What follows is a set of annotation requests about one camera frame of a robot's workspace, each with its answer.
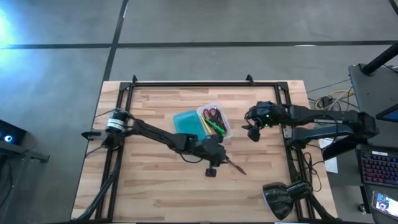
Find black cable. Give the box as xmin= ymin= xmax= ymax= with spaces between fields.
xmin=302 ymin=151 xmax=323 ymax=193

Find grey side table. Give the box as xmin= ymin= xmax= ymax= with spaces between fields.
xmin=348 ymin=63 xmax=398 ymax=149

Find red-handled scissors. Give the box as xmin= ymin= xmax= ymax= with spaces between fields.
xmin=203 ymin=107 xmax=225 ymax=131

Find blue plastic box lid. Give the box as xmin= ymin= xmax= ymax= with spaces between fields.
xmin=172 ymin=109 xmax=208 ymax=141

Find keyboard with backlight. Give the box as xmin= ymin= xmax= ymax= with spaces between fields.
xmin=356 ymin=144 xmax=398 ymax=189

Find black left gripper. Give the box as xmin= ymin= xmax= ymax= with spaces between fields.
xmin=200 ymin=135 xmax=231 ymax=178

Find tablet with blue screen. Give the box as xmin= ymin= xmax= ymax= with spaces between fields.
xmin=375 ymin=103 xmax=398 ymax=123

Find black aluminium table frame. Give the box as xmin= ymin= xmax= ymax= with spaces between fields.
xmin=73 ymin=80 xmax=335 ymax=223

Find green pen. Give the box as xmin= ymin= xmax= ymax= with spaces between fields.
xmin=205 ymin=118 xmax=227 ymax=136

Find black pen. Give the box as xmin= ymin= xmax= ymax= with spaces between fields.
xmin=216 ymin=108 xmax=228 ymax=133
xmin=213 ymin=111 xmax=224 ymax=133

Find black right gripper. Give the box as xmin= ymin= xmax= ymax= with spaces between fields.
xmin=241 ymin=100 xmax=282 ymax=142

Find clear plastic supply box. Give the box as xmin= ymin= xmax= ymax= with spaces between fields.
xmin=197 ymin=102 xmax=234 ymax=141

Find yellow pencil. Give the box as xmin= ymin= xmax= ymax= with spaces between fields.
xmin=200 ymin=114 xmax=214 ymax=136

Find smartphone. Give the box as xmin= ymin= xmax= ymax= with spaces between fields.
xmin=371 ymin=190 xmax=398 ymax=219

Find yellow cable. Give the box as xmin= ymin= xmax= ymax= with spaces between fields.
xmin=313 ymin=89 xmax=356 ymax=111

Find black box with blue light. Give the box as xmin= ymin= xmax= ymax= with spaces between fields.
xmin=0 ymin=119 xmax=27 ymax=146

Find black pole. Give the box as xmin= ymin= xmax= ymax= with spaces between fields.
xmin=362 ymin=42 xmax=398 ymax=76

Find black desk lamp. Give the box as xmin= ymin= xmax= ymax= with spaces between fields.
xmin=262 ymin=180 xmax=313 ymax=222

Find white paper sheet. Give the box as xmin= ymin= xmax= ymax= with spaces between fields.
xmin=318 ymin=136 xmax=339 ymax=174

